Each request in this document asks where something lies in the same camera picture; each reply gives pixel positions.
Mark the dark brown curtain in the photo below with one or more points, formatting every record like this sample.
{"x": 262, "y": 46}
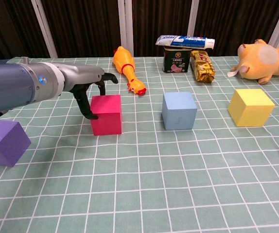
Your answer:
{"x": 86, "y": 24}

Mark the red foam cube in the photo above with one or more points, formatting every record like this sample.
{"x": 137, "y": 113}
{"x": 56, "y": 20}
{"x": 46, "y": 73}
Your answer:
{"x": 108, "y": 121}

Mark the dark luncheon meat tin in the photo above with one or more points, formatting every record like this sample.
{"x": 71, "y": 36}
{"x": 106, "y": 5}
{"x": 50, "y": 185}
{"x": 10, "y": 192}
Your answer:
{"x": 176, "y": 60}

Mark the yellow foam cube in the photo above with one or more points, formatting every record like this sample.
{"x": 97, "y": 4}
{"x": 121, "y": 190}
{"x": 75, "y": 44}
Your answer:
{"x": 249, "y": 111}

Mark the white blue toothpaste tube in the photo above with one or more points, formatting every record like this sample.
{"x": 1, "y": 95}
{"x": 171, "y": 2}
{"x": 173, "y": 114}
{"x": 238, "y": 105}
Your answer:
{"x": 183, "y": 41}

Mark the light blue foam cube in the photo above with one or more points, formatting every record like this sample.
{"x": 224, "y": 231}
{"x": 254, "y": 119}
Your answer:
{"x": 178, "y": 114}

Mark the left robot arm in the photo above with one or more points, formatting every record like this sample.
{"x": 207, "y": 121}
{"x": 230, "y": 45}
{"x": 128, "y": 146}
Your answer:
{"x": 13, "y": 85}

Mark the yellow rubber chicken toy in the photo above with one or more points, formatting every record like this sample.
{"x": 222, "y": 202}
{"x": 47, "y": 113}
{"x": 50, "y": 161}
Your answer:
{"x": 125, "y": 60}

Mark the purple foam cube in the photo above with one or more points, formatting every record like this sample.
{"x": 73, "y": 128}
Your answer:
{"x": 1, "y": 145}

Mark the gold snack package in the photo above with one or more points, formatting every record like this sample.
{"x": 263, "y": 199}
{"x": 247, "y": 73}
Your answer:
{"x": 202, "y": 68}

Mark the green checked tablecloth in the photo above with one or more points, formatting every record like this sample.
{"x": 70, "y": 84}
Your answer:
{"x": 139, "y": 182}

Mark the yellow plush animal toy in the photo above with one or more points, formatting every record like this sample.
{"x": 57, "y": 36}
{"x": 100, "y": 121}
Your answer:
{"x": 256, "y": 65}

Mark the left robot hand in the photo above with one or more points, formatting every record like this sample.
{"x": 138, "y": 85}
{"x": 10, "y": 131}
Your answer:
{"x": 81, "y": 75}

